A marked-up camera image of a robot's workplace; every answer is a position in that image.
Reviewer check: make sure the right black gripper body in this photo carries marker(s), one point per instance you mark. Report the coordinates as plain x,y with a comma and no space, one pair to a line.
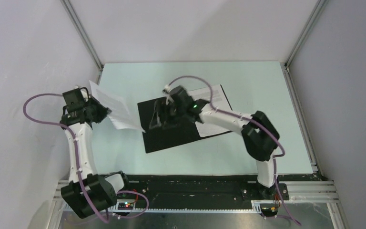
173,107

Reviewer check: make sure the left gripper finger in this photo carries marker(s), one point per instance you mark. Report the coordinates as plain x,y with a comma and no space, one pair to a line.
101,114
97,105

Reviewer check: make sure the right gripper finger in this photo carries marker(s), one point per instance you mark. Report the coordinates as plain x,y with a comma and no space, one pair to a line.
172,118
159,114

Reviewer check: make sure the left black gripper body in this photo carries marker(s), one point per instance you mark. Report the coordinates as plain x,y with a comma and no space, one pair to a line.
87,106

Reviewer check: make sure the red folder black inside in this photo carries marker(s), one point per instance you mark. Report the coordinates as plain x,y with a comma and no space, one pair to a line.
159,139

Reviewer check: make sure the printed paper sheet top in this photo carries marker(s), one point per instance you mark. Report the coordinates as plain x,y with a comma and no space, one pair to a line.
120,115

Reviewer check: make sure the white paper sheet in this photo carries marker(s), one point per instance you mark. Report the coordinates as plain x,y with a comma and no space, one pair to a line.
214,122

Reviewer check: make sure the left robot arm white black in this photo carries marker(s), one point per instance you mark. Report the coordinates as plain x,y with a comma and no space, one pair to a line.
87,192

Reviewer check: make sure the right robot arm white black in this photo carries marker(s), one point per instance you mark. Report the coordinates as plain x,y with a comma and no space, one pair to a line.
259,135

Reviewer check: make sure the left circuit board with leds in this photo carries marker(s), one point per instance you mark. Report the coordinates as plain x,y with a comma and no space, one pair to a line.
125,205

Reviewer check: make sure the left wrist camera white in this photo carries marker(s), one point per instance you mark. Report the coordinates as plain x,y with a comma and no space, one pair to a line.
83,91

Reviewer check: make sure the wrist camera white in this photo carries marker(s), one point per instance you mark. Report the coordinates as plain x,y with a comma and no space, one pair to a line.
83,91
168,91

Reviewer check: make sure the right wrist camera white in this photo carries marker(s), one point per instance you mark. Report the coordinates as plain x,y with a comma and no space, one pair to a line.
168,91

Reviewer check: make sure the left aluminium frame post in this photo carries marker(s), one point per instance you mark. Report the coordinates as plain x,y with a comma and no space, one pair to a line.
72,13

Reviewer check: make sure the aluminium frame post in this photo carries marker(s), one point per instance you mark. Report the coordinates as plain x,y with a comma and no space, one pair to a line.
72,13
305,32

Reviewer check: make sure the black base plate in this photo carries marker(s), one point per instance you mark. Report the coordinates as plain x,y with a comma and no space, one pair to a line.
195,192

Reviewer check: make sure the grey slotted cable duct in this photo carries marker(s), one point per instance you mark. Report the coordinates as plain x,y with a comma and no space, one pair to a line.
256,209

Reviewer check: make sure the right circuit board with wires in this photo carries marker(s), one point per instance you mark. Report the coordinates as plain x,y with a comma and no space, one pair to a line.
269,212

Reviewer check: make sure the right aluminium frame post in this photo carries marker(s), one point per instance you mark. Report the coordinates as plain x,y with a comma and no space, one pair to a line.
305,32

